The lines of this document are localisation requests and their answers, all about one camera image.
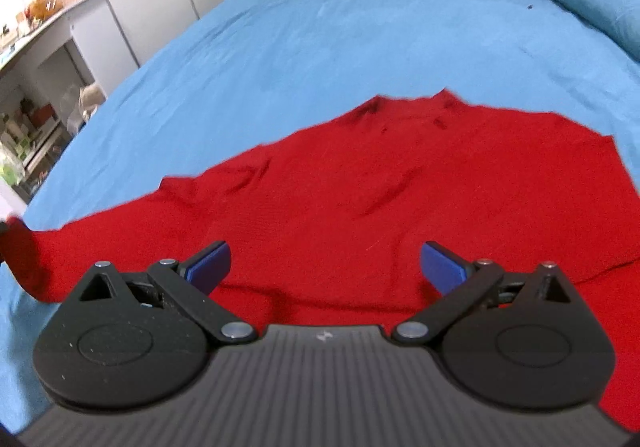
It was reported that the red knit sweater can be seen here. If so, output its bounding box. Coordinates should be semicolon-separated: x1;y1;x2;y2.
0;88;640;438

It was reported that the white shelf unit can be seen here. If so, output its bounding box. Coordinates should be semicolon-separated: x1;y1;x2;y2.
0;0;118;208

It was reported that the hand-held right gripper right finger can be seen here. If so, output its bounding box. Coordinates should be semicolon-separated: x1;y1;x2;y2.
391;241;576;345

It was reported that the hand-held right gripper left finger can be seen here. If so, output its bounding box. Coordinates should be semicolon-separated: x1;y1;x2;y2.
66;240;258;344

